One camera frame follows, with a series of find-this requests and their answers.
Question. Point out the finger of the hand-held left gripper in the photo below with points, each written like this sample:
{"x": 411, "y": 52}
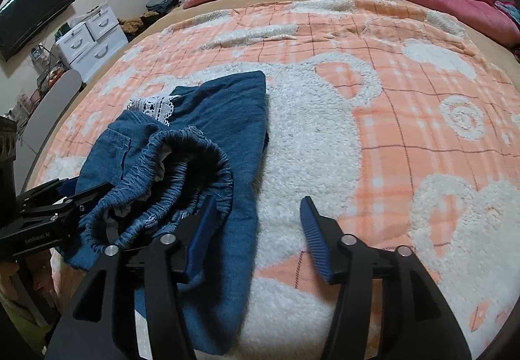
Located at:
{"x": 40, "y": 189}
{"x": 81, "y": 199}

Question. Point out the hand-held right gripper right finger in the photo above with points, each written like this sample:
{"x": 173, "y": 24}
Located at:
{"x": 317, "y": 242}

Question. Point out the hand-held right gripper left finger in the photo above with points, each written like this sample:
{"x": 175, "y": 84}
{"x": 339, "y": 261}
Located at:
{"x": 199, "y": 238}

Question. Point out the blue denim pants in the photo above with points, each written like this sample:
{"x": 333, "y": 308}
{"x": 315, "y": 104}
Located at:
{"x": 239, "y": 120}

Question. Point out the green clothing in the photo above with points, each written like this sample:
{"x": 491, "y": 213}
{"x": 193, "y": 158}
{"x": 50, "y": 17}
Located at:
{"x": 16, "y": 319}

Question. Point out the white rounded panel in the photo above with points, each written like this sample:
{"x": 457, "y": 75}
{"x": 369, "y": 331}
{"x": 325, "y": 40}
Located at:
{"x": 57, "y": 95}

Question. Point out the white drawer cabinet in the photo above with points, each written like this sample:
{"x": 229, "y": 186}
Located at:
{"x": 97, "y": 51}

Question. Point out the printed bear blanket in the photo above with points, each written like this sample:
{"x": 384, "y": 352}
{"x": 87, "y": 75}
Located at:
{"x": 406, "y": 120}

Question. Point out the black flat television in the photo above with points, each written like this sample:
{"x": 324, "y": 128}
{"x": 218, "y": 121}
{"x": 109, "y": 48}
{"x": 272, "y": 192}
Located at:
{"x": 32, "y": 18}

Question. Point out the brown plush toys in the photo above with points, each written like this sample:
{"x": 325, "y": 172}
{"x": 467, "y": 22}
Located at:
{"x": 136, "y": 21}

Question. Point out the grey folded clothes pile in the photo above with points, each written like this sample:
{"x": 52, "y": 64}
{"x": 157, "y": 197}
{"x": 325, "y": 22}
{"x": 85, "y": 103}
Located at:
{"x": 162, "y": 3}

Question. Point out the colourful patterned cloth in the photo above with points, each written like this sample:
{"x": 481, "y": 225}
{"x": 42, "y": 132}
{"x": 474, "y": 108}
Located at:
{"x": 508, "y": 12}

